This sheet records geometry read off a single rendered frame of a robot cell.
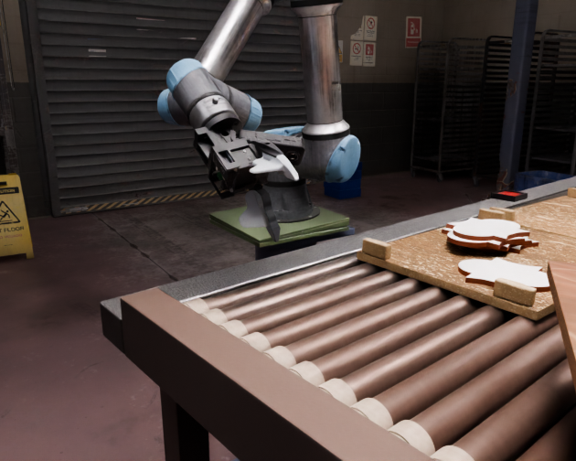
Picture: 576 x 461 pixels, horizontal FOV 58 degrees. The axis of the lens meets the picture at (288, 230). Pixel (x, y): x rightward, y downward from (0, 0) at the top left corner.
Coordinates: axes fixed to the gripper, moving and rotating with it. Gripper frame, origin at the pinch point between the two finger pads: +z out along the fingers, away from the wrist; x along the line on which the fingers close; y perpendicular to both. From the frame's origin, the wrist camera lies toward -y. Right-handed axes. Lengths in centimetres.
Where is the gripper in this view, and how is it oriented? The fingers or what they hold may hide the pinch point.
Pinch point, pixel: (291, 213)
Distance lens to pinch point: 80.2
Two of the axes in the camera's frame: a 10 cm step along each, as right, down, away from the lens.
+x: 2.1, -5.9, -7.8
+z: 5.0, 7.5, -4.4
